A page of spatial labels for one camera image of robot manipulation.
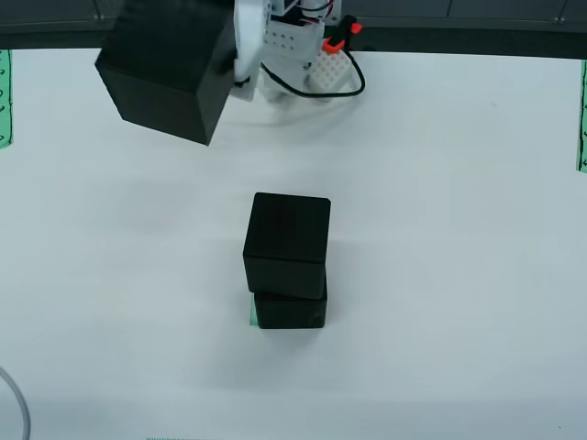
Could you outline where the black camera cable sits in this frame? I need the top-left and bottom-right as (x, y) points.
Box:
(259, 48), (367, 98)

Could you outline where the black cube block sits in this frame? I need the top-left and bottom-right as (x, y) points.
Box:
(253, 288), (329, 331)
(241, 191), (332, 302)
(94, 0), (238, 148)

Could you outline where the white cable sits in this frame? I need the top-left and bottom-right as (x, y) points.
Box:
(0, 366), (32, 440)

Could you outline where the green paper strip with arrows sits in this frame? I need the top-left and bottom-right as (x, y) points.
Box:
(0, 49), (15, 150)
(575, 59), (587, 173)

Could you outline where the orange and black clamp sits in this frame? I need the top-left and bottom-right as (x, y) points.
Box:
(322, 15), (364, 51)

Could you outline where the white perforated base clamp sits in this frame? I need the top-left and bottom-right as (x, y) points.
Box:
(309, 49), (353, 93)

